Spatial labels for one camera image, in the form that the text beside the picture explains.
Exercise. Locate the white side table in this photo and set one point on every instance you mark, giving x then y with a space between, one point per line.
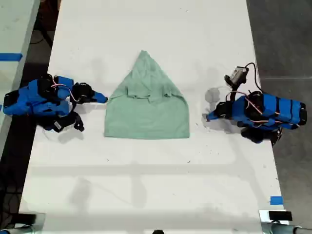
14 26

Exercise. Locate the short blue tape piece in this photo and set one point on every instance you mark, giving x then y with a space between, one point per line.
276 200

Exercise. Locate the grey metal pipe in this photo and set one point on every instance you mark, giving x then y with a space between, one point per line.
14 230
287 229

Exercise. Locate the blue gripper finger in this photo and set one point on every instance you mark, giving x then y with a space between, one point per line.
213 113
96 100
214 117
98 95

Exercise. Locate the small black box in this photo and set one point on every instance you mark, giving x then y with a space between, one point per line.
280 215
27 218

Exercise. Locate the grey black camera box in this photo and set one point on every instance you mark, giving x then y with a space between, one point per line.
237 75

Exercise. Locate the pale green T-shirt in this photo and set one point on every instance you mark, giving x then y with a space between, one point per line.
146 112

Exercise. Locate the black camera box white label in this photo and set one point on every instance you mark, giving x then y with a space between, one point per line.
58 125

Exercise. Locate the black round knob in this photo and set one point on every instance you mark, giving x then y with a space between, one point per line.
158 231

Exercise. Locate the black camera stalk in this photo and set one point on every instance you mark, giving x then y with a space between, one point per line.
232 93
78 122

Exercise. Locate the long blue tape strip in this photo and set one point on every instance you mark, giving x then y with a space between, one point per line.
11 56

